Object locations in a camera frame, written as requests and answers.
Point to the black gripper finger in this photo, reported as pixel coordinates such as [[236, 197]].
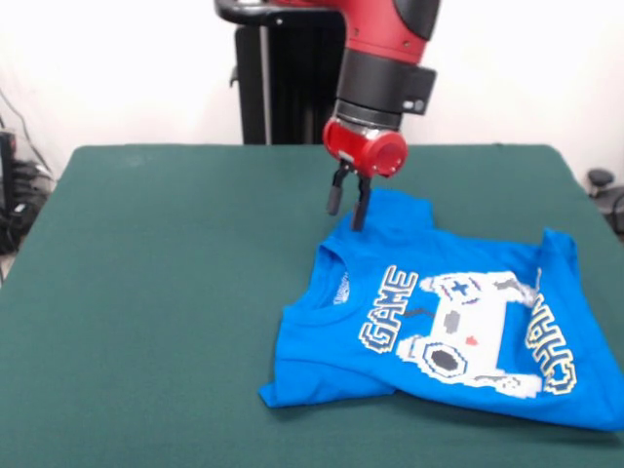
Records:
[[336, 192], [361, 205]]

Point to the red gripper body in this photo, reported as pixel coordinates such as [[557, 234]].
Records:
[[363, 148]]

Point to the blue t-shirt with white print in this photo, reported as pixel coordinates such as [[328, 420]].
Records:
[[439, 341]]

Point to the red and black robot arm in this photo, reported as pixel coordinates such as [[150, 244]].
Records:
[[385, 63]]

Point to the dark green table cloth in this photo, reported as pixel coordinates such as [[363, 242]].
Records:
[[97, 341]]

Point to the black electronics box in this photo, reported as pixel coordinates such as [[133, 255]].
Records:
[[7, 166]]

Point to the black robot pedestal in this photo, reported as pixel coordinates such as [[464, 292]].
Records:
[[283, 88]]

